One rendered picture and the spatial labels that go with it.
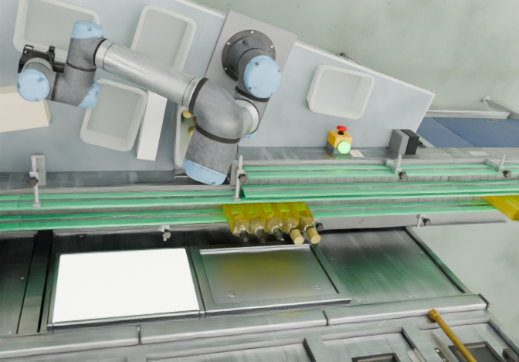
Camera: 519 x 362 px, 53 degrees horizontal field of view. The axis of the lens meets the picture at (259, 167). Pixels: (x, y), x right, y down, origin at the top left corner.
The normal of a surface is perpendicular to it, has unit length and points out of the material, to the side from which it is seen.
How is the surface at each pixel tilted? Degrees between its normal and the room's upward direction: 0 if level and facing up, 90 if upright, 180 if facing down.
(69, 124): 0
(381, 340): 90
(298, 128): 0
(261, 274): 90
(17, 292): 90
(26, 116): 0
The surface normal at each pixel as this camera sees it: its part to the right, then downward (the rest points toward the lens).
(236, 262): 0.12, -0.90
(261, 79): 0.27, 0.37
